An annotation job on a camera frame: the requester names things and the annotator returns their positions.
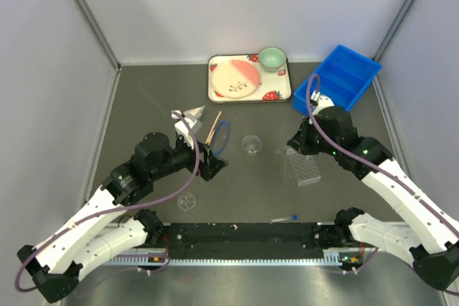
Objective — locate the strawberry pattern tray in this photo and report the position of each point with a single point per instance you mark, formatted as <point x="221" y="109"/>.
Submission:
<point x="274" y="86"/>

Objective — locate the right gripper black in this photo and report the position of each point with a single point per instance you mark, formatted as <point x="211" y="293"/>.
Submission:
<point x="300" y="140"/>

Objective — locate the clear test tube rack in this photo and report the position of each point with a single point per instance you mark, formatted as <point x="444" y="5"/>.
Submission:
<point x="304" y="167"/>

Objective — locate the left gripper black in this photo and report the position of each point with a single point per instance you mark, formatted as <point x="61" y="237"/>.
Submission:
<point x="211" y="164"/>

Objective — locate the pink cream plate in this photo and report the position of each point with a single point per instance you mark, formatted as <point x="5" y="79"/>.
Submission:
<point x="234" y="79"/>

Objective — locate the plastic bag with contents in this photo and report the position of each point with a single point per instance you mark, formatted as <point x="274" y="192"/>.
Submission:
<point x="195" y="113"/>

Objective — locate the wooden tweezers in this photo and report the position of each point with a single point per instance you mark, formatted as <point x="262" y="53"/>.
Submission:
<point x="213" y="128"/>

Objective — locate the clear glass flask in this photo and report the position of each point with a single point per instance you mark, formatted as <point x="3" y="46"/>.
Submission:
<point x="251" y="145"/>

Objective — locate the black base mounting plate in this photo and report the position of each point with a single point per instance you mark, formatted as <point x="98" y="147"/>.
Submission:
<point x="226" y="241"/>

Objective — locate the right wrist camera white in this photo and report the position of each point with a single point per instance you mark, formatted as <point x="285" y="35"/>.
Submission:
<point x="319" y="102"/>

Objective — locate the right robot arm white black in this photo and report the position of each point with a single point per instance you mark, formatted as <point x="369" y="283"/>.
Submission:
<point x="429" y="244"/>

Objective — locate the green ceramic bowl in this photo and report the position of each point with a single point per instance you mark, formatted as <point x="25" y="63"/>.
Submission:
<point x="271" y="59"/>

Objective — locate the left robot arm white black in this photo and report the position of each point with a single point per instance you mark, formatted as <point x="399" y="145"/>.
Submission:
<point x="115" y="218"/>

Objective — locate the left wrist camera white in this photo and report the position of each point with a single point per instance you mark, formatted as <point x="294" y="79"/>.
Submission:
<point x="185" y="127"/>

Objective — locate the blue plastic bin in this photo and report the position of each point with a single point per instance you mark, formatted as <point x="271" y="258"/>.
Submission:
<point x="345" y="75"/>

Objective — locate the blue capped test tube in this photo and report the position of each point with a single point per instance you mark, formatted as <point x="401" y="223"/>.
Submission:
<point x="283" y="219"/>

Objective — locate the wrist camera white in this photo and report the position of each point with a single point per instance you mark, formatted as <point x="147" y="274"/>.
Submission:
<point x="185" y="127"/>
<point x="319" y="102"/>

